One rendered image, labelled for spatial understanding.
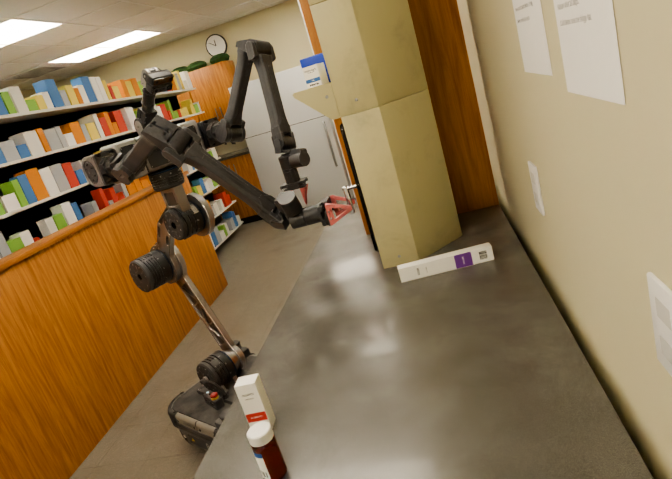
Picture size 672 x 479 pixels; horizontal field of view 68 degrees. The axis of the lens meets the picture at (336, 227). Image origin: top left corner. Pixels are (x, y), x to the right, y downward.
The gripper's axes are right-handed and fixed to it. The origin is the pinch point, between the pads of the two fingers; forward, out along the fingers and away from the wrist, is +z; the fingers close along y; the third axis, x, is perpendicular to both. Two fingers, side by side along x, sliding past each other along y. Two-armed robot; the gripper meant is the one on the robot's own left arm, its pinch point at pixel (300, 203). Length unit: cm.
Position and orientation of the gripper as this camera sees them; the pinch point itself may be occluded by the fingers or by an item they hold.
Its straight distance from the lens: 199.4
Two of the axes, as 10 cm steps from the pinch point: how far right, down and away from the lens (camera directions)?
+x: 1.4, -3.1, 9.4
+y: 9.5, -2.4, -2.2
